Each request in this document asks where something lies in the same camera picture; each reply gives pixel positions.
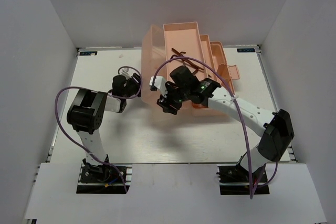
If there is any pink plastic tool box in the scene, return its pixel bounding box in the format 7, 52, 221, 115
141, 22, 240, 116

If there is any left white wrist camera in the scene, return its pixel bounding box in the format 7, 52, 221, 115
118, 67, 131, 79

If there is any small dark hex key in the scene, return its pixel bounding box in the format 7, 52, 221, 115
170, 54, 186, 67

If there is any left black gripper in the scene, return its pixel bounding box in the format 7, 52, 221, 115
123, 72, 151, 99

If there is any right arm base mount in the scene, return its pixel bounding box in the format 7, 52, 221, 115
216, 165, 271, 196

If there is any long hex key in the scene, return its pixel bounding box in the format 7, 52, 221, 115
183, 58, 204, 76
171, 48, 186, 57

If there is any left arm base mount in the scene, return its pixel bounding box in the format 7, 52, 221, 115
76, 164, 132, 195

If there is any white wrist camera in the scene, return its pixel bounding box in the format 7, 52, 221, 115
118, 67, 131, 79
149, 76, 167, 97

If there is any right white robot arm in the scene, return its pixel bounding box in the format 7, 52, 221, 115
150, 66, 295, 182

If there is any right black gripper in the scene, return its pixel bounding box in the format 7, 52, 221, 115
157, 82, 190, 115

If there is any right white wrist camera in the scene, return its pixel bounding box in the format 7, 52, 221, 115
149, 76, 167, 97

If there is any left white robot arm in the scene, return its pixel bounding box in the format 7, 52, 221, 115
67, 73, 141, 182

